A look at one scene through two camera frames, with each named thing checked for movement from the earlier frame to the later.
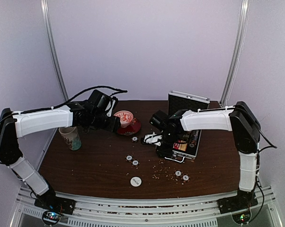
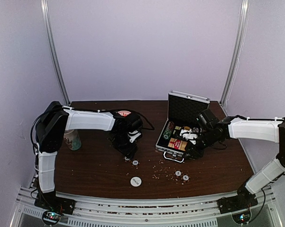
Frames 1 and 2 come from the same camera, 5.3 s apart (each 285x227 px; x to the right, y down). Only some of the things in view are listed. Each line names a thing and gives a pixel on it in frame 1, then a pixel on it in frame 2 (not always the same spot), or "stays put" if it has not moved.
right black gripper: [166, 152] → [196, 153]
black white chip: [135, 162] stays put
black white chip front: [178, 173] stays put
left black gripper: [112, 126] → [129, 152]
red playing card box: [180, 146] stays put
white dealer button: [136, 181] stays put
